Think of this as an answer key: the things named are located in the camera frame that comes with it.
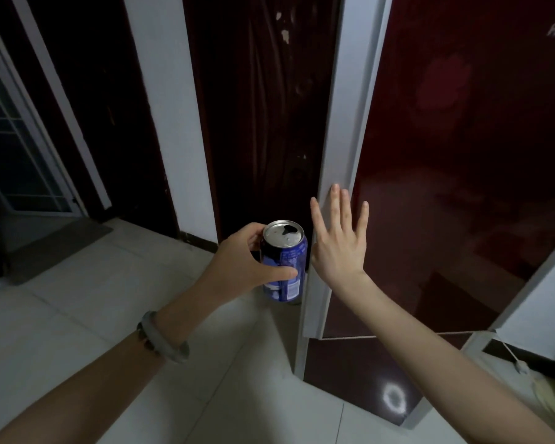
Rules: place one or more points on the person's right forearm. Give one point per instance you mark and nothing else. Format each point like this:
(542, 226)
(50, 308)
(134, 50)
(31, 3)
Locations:
(434, 365)

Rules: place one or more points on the person's right hand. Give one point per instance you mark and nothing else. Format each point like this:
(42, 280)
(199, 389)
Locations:
(340, 258)

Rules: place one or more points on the dark red refrigerator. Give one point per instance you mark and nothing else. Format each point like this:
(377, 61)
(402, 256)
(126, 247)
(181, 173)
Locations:
(360, 374)

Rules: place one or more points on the person's left thumb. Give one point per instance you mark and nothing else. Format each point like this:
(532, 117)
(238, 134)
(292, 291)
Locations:
(280, 275)

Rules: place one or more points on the dark brown chipped wooden door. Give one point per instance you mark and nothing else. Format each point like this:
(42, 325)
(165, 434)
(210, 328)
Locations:
(263, 110)

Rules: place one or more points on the person's left hand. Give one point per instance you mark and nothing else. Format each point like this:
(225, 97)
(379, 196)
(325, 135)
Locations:
(238, 268)

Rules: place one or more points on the glass door with metal frame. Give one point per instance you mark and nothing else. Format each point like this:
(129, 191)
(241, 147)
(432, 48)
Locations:
(14, 147)

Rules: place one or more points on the grey door mat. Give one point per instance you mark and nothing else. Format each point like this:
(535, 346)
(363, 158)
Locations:
(55, 247)

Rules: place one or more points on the person's right little finger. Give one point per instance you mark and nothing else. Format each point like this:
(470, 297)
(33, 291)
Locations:
(362, 221)

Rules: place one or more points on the blue drink can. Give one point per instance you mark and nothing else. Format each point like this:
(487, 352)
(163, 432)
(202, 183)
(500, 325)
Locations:
(290, 254)

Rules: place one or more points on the person's right middle finger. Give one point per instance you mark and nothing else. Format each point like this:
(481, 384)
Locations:
(335, 208)

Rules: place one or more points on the person's left forearm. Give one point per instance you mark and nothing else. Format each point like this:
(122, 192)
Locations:
(97, 379)

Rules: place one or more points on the dark red refrigerator door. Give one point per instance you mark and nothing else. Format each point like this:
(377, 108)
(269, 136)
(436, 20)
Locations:
(444, 134)

